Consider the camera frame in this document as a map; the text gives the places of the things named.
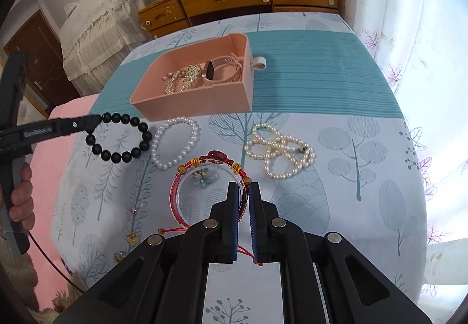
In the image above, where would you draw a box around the black bead bracelet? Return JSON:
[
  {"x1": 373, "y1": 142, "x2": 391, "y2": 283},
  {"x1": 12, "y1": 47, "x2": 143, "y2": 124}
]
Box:
[{"x1": 85, "y1": 111, "x2": 153, "y2": 165}]

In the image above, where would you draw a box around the long white pearl necklace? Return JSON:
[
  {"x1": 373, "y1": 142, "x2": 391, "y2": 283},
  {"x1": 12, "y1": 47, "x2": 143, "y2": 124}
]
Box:
[{"x1": 243, "y1": 122, "x2": 317, "y2": 180}]

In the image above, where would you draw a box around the red woven string bracelet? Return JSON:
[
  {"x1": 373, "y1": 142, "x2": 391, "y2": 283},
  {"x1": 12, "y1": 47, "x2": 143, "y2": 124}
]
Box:
[{"x1": 157, "y1": 150, "x2": 264, "y2": 267}]

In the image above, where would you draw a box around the white pearl bracelet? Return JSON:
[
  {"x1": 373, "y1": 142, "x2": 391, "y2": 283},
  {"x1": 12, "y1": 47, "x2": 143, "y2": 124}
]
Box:
[{"x1": 150, "y1": 115, "x2": 201, "y2": 171}]

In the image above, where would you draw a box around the gold rhinestone leaf hair comb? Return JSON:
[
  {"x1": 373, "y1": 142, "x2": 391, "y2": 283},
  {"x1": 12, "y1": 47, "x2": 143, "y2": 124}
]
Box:
[{"x1": 163, "y1": 64, "x2": 202, "y2": 95}]

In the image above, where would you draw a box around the pink jewelry box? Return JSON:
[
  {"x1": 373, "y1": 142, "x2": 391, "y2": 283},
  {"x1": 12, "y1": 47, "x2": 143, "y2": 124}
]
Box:
[{"x1": 130, "y1": 33, "x2": 254, "y2": 121}]

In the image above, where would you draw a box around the person's left hand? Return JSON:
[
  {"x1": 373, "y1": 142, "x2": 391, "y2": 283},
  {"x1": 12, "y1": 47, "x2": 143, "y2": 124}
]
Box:
[{"x1": 10, "y1": 163, "x2": 36, "y2": 231}]

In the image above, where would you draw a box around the pink blanket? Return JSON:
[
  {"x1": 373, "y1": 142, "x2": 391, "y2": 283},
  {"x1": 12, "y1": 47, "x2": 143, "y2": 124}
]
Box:
[{"x1": 21, "y1": 93, "x2": 102, "y2": 311}]

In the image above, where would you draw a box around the blue flower brooch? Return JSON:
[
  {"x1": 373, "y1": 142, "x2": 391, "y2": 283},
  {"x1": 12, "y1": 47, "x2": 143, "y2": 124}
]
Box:
[{"x1": 192, "y1": 168, "x2": 218, "y2": 189}]

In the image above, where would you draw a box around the brown wooden door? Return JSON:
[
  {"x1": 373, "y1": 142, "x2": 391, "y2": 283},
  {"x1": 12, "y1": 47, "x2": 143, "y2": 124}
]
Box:
[{"x1": 4, "y1": 10, "x2": 80, "y2": 113}]

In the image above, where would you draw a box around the small gold charm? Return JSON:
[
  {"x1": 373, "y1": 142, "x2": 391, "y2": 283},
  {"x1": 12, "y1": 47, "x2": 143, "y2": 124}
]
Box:
[{"x1": 113, "y1": 231, "x2": 140, "y2": 263}]

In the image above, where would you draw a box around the tree patterned bed sheet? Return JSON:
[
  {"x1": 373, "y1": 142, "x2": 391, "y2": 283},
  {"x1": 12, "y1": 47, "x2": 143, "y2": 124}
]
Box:
[{"x1": 53, "y1": 13, "x2": 427, "y2": 302}]

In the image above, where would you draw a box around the white lace covered furniture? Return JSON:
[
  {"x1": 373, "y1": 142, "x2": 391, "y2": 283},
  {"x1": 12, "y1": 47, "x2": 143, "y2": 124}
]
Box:
[{"x1": 59, "y1": 0, "x2": 154, "y2": 97}]

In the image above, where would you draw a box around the white floral curtain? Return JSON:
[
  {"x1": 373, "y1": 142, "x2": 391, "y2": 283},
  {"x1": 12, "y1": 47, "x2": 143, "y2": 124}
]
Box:
[{"x1": 344, "y1": 0, "x2": 467, "y2": 323}]

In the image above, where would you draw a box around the silver ring red charm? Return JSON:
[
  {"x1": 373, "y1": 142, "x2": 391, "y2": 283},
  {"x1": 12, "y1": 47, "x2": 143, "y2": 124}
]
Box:
[{"x1": 129, "y1": 201, "x2": 144, "y2": 215}]

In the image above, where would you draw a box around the black cable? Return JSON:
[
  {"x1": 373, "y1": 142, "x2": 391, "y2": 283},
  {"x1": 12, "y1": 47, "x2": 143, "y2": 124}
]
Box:
[{"x1": 27, "y1": 231, "x2": 89, "y2": 295}]

